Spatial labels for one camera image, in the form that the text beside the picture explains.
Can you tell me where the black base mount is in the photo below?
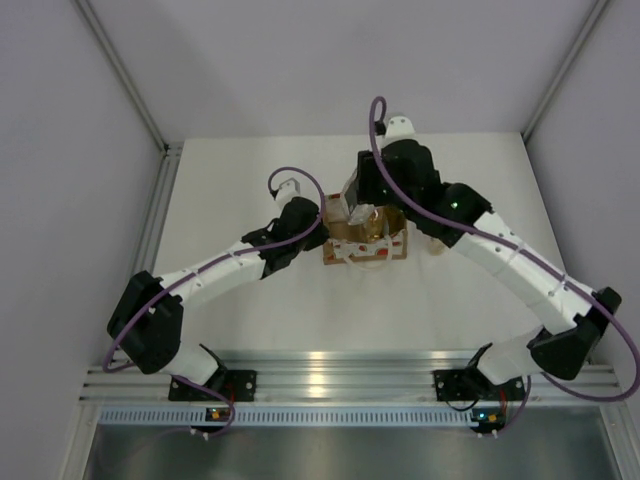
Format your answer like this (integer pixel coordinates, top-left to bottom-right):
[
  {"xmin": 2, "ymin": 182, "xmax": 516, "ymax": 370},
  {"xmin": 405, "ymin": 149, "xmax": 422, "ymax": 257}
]
[
  {"xmin": 432, "ymin": 368, "xmax": 526, "ymax": 402},
  {"xmin": 168, "ymin": 369, "xmax": 258, "ymax": 402}
]

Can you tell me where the white cap amber bottle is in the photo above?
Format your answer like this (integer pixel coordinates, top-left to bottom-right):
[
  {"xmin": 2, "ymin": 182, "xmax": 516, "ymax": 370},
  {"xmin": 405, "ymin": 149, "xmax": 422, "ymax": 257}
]
[{"xmin": 426, "ymin": 237, "xmax": 448, "ymax": 256}]

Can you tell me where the aluminium frame post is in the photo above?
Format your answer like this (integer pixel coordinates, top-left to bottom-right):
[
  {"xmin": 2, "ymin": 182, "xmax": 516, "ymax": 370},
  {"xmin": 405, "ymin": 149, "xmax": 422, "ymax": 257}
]
[
  {"xmin": 71, "ymin": 0, "xmax": 168, "ymax": 153},
  {"xmin": 521, "ymin": 0, "xmax": 615, "ymax": 145}
]

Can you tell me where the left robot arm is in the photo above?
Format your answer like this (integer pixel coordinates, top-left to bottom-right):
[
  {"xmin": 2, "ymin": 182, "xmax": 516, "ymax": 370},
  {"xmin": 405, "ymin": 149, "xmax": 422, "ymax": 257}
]
[{"xmin": 107, "ymin": 196, "xmax": 328, "ymax": 400}]

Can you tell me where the left aluminium frame post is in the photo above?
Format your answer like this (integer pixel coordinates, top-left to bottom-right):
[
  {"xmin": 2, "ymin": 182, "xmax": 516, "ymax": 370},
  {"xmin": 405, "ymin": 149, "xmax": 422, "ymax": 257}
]
[{"xmin": 71, "ymin": 0, "xmax": 168, "ymax": 153}]

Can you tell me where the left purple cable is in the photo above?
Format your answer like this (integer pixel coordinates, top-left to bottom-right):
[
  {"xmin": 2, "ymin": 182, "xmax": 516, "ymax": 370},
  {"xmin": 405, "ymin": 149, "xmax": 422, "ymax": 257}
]
[{"xmin": 101, "ymin": 166, "xmax": 324, "ymax": 374}]

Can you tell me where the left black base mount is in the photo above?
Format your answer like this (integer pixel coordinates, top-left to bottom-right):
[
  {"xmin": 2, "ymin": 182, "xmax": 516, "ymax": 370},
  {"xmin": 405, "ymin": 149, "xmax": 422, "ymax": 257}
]
[{"xmin": 168, "ymin": 369, "xmax": 258, "ymax": 402}]

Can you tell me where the grey slotted cable duct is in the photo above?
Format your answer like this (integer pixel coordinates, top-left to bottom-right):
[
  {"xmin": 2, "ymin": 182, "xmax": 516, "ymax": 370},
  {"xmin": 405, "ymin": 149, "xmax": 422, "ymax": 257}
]
[{"xmin": 99, "ymin": 406, "xmax": 501, "ymax": 427}]

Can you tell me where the grey cap clear bottle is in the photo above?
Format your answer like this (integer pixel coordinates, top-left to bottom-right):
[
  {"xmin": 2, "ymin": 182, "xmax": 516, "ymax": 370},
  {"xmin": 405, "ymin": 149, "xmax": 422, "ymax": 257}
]
[{"xmin": 341, "ymin": 170, "xmax": 375, "ymax": 226}]

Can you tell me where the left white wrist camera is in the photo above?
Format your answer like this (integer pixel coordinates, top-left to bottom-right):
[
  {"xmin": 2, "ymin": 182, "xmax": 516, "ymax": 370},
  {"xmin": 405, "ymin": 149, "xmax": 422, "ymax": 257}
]
[{"xmin": 271, "ymin": 178, "xmax": 300, "ymax": 211}]

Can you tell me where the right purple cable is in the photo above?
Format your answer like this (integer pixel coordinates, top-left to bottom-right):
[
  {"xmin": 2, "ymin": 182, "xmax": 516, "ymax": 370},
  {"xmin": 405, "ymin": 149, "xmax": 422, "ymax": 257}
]
[{"xmin": 368, "ymin": 96, "xmax": 640, "ymax": 431}]

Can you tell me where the burlap watermelon canvas bag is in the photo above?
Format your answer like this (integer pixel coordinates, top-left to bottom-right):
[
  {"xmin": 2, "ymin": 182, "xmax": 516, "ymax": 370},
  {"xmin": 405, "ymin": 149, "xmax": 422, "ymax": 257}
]
[{"xmin": 322, "ymin": 194, "xmax": 408, "ymax": 271}]

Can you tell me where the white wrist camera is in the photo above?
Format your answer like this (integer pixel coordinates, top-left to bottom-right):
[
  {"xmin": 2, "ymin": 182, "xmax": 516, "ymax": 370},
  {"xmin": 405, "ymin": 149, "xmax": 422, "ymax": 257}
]
[
  {"xmin": 381, "ymin": 115, "xmax": 416, "ymax": 144},
  {"xmin": 271, "ymin": 178, "xmax": 300, "ymax": 211}
]

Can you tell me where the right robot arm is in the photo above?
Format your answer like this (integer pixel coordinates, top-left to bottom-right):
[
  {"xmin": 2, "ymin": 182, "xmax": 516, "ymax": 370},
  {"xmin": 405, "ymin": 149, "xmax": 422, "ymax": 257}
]
[{"xmin": 346, "ymin": 139, "xmax": 621, "ymax": 397}]

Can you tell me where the purple cable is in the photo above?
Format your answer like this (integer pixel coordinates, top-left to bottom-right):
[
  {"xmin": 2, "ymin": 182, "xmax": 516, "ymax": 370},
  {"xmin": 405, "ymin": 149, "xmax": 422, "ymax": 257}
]
[
  {"xmin": 101, "ymin": 166, "xmax": 324, "ymax": 374},
  {"xmin": 368, "ymin": 96, "xmax": 640, "ymax": 431}
]

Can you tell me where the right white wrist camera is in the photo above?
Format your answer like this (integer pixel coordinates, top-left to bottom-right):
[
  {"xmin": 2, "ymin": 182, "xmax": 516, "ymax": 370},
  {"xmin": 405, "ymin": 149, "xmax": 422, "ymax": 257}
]
[{"xmin": 381, "ymin": 115, "xmax": 416, "ymax": 144}]

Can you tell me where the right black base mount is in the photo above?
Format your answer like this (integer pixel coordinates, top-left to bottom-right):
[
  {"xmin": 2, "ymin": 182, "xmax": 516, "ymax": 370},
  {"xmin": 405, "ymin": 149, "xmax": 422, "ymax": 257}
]
[{"xmin": 432, "ymin": 368, "xmax": 526, "ymax": 402}]

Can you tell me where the right aluminium frame post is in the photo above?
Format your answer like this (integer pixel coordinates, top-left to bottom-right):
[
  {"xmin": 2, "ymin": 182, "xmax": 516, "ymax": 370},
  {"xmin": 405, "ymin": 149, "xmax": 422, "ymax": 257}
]
[{"xmin": 521, "ymin": 0, "xmax": 615, "ymax": 145}]

